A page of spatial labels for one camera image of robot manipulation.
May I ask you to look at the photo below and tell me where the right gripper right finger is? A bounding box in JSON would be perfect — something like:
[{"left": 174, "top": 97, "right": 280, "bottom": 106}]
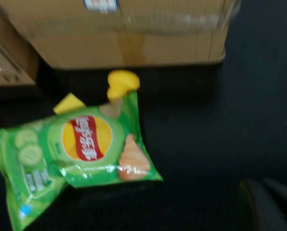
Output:
[{"left": 261, "top": 178, "right": 287, "bottom": 231}]

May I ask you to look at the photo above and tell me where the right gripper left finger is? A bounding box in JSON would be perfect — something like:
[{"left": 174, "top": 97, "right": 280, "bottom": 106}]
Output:
[{"left": 238, "top": 179, "right": 267, "bottom": 231}]

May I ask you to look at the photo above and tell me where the green potato chips bag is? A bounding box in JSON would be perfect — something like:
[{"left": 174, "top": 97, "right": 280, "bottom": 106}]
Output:
[{"left": 0, "top": 91, "right": 163, "bottom": 231}]

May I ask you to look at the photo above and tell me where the yellow rubber duck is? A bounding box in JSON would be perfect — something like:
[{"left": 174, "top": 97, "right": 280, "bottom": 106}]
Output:
[{"left": 106, "top": 69, "right": 141, "bottom": 101}]

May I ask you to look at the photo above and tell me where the yellow foam cube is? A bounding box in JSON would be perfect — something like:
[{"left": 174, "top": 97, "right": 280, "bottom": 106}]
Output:
[{"left": 53, "top": 93, "right": 85, "bottom": 115}]

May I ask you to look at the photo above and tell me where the cardboard box with white label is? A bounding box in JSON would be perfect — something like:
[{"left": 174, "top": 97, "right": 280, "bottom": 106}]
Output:
[{"left": 0, "top": 0, "right": 242, "bottom": 71}]

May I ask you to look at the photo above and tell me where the cardboard box with F2 print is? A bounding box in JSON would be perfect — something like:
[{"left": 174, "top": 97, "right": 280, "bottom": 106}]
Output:
[{"left": 0, "top": 0, "right": 39, "bottom": 88}]

